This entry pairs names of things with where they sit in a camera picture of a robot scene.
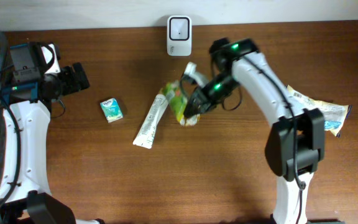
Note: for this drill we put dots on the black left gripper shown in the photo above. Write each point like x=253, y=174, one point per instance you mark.
x=74, y=85

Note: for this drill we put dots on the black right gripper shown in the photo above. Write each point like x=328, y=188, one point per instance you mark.
x=206, y=102

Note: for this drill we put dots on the green drink pouch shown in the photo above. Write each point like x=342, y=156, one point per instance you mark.
x=177, y=102

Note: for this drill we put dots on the teal white tissue pack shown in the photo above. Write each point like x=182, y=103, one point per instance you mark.
x=111, y=110

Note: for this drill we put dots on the white tube tan cap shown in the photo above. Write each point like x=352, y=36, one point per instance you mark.
x=146, y=134

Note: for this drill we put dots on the yellow white snack bag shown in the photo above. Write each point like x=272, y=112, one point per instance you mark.
x=334, y=115

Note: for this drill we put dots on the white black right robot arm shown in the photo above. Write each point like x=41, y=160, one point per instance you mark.
x=296, y=141

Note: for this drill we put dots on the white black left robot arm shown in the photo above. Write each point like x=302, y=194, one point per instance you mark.
x=34, y=82

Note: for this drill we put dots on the white barcode scanner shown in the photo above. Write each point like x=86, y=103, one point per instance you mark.
x=179, y=36

